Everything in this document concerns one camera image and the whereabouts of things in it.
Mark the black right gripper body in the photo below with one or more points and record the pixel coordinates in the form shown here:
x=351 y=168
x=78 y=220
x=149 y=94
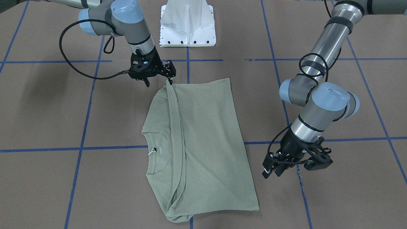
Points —
x=156 y=61

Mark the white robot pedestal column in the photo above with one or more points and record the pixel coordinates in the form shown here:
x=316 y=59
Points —
x=187 y=23

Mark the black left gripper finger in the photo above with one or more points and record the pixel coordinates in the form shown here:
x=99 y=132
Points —
x=281 y=167
x=269 y=164

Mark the sage green long-sleeve shirt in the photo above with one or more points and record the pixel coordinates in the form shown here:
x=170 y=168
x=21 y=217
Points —
x=197 y=161

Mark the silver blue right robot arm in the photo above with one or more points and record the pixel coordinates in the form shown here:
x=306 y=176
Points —
x=122 y=18

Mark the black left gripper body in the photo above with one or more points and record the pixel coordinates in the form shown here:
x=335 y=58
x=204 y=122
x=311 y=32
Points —
x=293 y=145

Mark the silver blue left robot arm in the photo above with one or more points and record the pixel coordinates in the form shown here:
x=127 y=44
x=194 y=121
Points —
x=322 y=102

